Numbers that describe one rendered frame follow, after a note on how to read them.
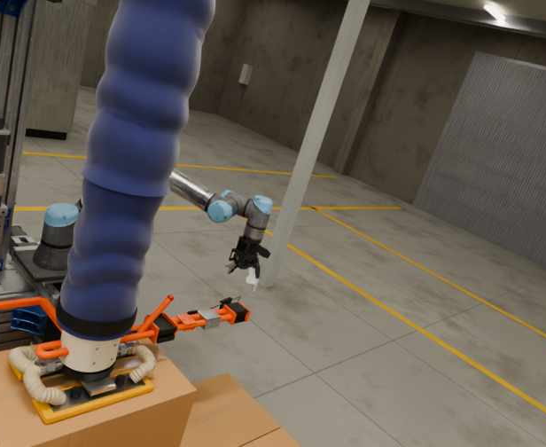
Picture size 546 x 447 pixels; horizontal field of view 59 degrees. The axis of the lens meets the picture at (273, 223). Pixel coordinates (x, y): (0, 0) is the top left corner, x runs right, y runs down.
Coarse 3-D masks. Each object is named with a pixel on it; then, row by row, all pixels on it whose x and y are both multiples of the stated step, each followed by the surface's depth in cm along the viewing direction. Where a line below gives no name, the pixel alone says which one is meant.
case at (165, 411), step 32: (0, 352) 151; (160, 352) 175; (0, 384) 139; (64, 384) 147; (160, 384) 160; (0, 416) 129; (32, 416) 132; (96, 416) 139; (128, 416) 144; (160, 416) 155
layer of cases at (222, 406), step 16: (192, 384) 226; (208, 384) 230; (224, 384) 233; (208, 400) 220; (224, 400) 223; (240, 400) 226; (192, 416) 207; (208, 416) 210; (224, 416) 213; (240, 416) 216; (256, 416) 219; (192, 432) 199; (208, 432) 202; (224, 432) 204; (240, 432) 207; (256, 432) 210; (272, 432) 213
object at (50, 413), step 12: (120, 384) 149; (132, 384) 152; (144, 384) 154; (72, 396) 139; (84, 396) 141; (96, 396) 142; (108, 396) 144; (120, 396) 146; (132, 396) 150; (36, 408) 134; (48, 408) 134; (60, 408) 134; (72, 408) 136; (84, 408) 138; (96, 408) 141; (48, 420) 130
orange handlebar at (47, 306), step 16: (0, 304) 150; (16, 304) 154; (32, 304) 158; (48, 304) 157; (176, 320) 173; (192, 320) 174; (224, 320) 185; (128, 336) 155; (144, 336) 159; (48, 352) 136; (64, 352) 139
